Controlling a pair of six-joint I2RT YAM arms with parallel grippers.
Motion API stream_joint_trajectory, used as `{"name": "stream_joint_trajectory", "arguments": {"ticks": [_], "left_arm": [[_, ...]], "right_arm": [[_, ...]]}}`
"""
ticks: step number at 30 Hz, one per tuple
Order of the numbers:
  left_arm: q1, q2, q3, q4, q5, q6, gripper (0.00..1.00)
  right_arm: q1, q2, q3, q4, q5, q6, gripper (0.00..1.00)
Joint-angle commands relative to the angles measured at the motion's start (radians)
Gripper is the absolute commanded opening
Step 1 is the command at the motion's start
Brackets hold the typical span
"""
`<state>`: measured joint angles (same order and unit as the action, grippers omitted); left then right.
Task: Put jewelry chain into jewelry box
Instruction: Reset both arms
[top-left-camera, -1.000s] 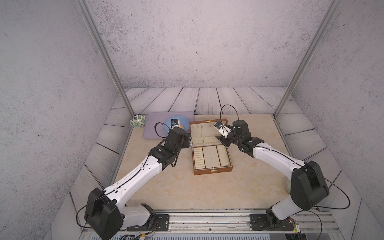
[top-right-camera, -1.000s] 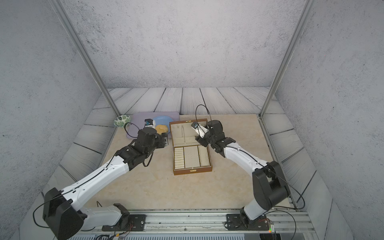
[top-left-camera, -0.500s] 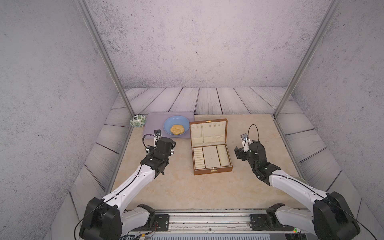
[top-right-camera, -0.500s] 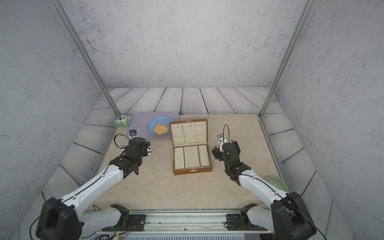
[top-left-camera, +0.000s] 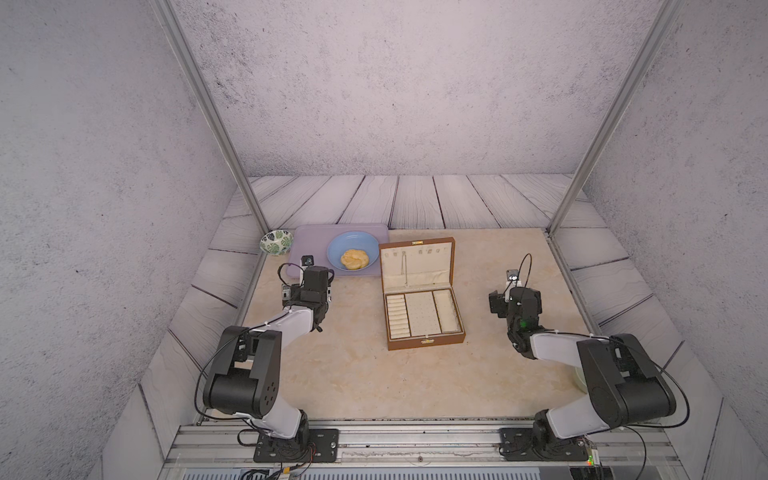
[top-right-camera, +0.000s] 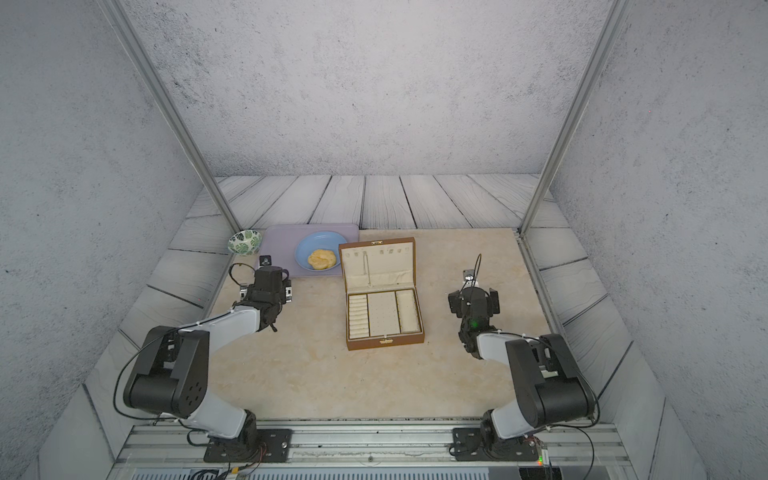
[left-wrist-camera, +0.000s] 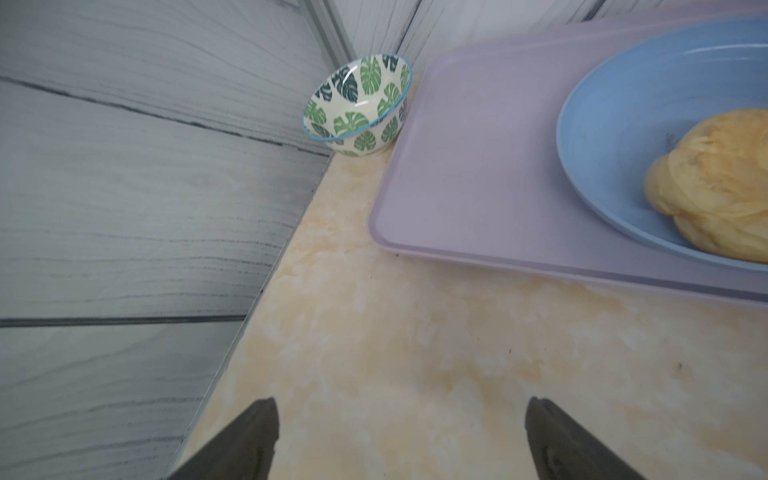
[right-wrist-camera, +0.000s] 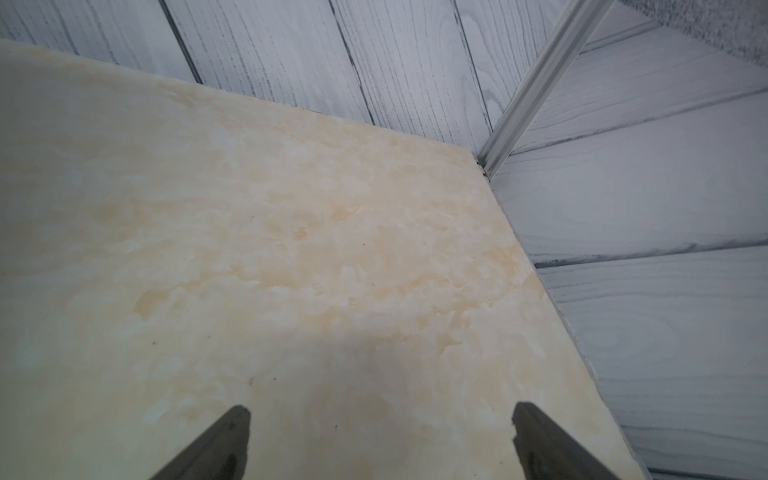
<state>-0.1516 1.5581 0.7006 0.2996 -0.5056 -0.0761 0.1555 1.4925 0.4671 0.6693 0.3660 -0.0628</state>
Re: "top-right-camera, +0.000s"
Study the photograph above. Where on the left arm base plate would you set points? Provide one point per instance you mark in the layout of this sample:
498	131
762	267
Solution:
259	446

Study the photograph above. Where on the brown jewelry box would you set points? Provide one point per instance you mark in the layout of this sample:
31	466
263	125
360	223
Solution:
382	302

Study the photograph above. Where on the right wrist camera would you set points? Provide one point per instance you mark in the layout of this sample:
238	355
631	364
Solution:
470	278

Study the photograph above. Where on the green leaf patterned bowl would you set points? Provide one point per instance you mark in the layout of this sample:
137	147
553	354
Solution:
245	242

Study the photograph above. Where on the blue plate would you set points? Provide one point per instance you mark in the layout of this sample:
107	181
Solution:
318	240

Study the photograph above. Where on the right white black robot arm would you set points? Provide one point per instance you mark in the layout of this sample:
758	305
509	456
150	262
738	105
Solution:
548	384

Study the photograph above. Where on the yellow pastry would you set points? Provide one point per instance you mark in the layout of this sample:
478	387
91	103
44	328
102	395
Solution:
322	259

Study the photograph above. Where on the aluminium frame post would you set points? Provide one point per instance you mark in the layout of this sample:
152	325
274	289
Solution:
131	43
596	64

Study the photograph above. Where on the right aluminium frame post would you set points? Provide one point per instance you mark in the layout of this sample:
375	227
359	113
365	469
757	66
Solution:
596	64

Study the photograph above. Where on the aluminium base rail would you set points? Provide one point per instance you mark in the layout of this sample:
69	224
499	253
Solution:
377	449

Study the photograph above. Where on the left aluminium frame post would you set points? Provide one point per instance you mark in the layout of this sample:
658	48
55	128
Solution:
131	43

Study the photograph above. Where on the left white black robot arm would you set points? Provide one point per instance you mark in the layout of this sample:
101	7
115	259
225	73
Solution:
170	373

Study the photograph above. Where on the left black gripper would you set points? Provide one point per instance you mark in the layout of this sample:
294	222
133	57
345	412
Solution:
285	291

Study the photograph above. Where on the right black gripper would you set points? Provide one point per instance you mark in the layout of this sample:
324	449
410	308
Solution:
457	302

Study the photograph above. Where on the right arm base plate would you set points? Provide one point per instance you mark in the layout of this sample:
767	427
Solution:
476	444

